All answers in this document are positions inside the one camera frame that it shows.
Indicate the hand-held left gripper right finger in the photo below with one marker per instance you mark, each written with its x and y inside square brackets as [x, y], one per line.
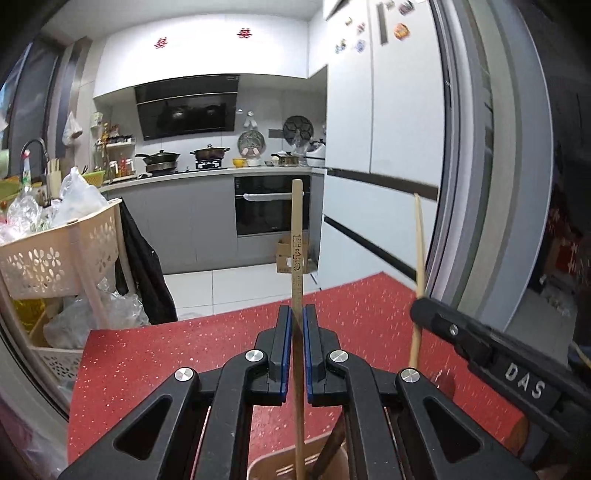
[309, 355]

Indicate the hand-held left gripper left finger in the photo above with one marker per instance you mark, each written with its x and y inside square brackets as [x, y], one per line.
[286, 355]

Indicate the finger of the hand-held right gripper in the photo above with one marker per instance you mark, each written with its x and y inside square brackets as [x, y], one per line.
[443, 323]

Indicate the thin light bamboo chopstick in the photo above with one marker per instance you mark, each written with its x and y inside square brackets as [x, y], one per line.
[420, 240]

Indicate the beige plastic utensil holder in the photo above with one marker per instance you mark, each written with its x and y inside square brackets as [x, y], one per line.
[272, 466]

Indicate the square wooden chopstick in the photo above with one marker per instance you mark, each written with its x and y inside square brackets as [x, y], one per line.
[298, 230]

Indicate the dark utensil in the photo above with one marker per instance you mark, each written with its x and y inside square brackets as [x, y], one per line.
[330, 447]

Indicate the cardboard box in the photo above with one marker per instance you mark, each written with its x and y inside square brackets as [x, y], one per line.
[284, 256]

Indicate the black built-in oven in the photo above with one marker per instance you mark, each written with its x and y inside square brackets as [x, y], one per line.
[268, 217]

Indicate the white towel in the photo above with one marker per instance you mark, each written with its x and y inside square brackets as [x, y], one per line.
[268, 197]

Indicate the black garment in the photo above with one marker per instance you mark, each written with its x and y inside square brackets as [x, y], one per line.
[147, 277]

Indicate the clear plastic bag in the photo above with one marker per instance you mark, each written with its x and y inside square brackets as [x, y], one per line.
[101, 318]

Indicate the white refrigerator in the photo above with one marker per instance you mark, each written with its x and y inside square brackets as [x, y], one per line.
[388, 138]

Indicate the small steel pot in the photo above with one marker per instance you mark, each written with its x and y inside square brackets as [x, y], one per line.
[285, 159]

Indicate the yellow bowl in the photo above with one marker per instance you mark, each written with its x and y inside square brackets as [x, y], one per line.
[239, 162]

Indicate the white rice cooker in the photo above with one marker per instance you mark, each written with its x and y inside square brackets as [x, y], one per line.
[317, 154]

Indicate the gas stove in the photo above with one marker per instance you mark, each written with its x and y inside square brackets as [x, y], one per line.
[207, 165]

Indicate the round patterned plate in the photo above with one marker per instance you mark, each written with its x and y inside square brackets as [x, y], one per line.
[252, 144]

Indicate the dark cooking pot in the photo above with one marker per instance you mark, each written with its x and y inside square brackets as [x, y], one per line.
[210, 153]

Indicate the dark round divided tray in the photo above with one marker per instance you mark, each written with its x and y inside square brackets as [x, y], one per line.
[298, 128]

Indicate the black wok with lid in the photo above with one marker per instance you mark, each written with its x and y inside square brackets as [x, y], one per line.
[159, 159]

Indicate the beige plastic storage cart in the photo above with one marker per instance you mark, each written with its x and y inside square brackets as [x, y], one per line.
[51, 263]

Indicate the spice rack with bottles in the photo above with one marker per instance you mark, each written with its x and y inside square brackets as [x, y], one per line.
[117, 157]

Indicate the white plastic bag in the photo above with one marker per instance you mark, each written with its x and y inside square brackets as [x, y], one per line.
[78, 198]

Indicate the black range hood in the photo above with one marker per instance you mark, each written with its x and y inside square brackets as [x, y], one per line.
[187, 110]

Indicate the group of fridge magnets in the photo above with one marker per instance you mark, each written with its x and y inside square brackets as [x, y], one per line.
[402, 31]

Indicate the hanging plastic bag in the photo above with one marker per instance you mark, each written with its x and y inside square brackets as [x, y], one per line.
[71, 131]

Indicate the black kitchen faucet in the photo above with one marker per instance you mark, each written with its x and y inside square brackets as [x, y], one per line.
[41, 152]

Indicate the green basin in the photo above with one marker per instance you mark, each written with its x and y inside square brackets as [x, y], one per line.
[9, 191]

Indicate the red paper decal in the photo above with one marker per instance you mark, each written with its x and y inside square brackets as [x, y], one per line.
[244, 33]
[160, 42]

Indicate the grey sliding door frame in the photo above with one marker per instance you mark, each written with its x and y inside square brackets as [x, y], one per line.
[489, 161]

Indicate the white wall hook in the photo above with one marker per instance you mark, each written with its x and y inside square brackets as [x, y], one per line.
[250, 120]

